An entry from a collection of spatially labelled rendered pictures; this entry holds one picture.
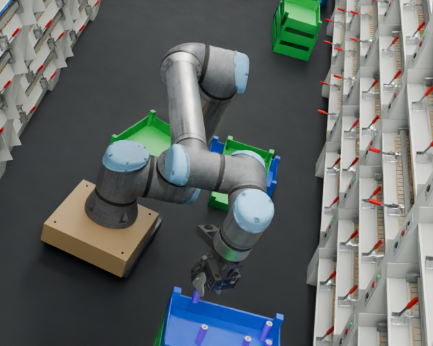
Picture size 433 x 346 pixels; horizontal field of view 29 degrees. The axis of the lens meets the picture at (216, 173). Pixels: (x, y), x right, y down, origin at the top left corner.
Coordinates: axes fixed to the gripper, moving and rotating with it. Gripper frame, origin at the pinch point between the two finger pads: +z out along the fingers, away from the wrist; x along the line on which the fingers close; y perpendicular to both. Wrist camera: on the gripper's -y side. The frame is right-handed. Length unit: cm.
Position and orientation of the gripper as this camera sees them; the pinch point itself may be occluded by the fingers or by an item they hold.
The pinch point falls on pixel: (199, 283)
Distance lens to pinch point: 217.9
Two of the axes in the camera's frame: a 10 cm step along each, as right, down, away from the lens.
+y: 3.3, 7.9, -5.2
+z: -3.4, 6.2, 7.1
